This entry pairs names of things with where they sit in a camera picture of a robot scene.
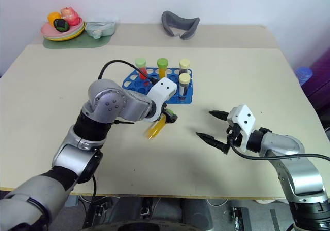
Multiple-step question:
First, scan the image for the dark test tube cream cap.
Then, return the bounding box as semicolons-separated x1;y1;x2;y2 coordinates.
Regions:
178;72;191;100

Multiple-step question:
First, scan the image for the light green plate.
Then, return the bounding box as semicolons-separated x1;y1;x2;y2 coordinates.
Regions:
42;22;86;40

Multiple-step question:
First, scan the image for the orange test tube green cap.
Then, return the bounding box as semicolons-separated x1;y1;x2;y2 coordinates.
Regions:
156;57;169;79

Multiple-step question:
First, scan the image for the yellow plate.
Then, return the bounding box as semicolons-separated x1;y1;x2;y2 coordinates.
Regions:
44;26;86;42

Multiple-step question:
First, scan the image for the orange toy fruit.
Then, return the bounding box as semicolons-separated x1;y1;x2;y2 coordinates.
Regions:
47;11;62;25

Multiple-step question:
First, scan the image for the grey headset face pad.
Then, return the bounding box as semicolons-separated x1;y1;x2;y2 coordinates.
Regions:
161;10;200;40

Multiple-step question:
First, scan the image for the grey cylinder under table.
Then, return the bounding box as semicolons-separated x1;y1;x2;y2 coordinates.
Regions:
180;199;213;231

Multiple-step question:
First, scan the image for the purple object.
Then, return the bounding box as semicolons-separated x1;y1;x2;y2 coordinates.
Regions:
300;47;330;113

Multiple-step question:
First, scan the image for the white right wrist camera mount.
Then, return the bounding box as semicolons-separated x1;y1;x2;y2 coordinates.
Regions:
226;104;256;149

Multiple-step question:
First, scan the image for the blue test tube rack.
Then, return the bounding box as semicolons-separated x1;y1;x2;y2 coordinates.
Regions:
122;67;193;105

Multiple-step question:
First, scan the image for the blue ribbed bottle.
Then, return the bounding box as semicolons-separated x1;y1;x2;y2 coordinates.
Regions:
294;65;314;87

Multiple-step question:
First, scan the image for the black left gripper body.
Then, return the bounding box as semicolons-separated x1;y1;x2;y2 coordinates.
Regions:
159;102;169;118

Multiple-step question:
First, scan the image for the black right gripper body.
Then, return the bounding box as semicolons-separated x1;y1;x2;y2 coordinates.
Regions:
225;122;244;155

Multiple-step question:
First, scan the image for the yellow test tube green cap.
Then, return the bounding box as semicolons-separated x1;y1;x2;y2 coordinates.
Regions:
146;108;175;140

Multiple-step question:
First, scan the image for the pink plate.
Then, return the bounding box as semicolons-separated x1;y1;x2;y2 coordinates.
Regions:
40;19;85;38

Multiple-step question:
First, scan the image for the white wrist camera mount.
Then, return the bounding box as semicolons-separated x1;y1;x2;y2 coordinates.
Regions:
146;77;178;123
226;104;256;149

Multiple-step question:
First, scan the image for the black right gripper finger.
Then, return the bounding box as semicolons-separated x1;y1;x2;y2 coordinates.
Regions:
195;131;230;154
208;109;229;122

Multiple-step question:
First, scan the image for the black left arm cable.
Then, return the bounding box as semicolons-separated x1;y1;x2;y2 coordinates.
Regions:
98;59;158;85

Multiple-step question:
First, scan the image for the black cable under arm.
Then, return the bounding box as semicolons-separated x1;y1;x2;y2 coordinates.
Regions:
81;175;98;229

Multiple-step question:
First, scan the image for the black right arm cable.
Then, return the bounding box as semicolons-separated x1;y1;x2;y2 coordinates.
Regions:
228;135;330;162

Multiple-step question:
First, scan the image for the red test tube green cap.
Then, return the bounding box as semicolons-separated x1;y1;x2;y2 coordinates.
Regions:
134;57;152;86

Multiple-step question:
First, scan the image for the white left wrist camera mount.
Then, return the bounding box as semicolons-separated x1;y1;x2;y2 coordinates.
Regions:
146;77;178;123

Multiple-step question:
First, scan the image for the clear plastic container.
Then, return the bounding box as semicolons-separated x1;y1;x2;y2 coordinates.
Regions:
84;15;120;40

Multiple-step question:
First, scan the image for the green table mat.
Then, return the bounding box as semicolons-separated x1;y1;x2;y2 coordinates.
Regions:
42;22;116;50

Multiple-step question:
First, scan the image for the red toy fruit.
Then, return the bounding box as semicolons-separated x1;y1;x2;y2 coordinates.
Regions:
60;6;79;27

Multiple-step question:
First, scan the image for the black and green toy fruit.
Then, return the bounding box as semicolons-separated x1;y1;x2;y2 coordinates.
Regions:
53;18;70;32

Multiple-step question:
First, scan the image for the clear test tube cream cap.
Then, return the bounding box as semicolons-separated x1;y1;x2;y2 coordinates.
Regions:
179;58;191;75

